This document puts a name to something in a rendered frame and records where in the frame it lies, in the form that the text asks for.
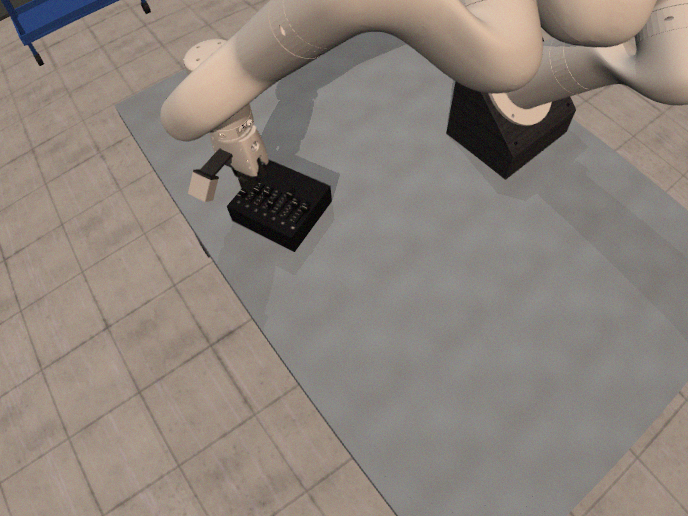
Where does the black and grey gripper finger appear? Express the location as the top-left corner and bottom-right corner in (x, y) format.
(242, 158), (267, 193)
(232, 169), (245, 190)

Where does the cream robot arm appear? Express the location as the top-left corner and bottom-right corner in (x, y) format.
(160, 0), (688, 141)

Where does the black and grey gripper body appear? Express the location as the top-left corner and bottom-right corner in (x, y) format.
(210, 126), (269, 177)

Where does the black lighting desk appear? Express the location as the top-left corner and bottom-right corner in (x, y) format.
(227, 160), (332, 252)

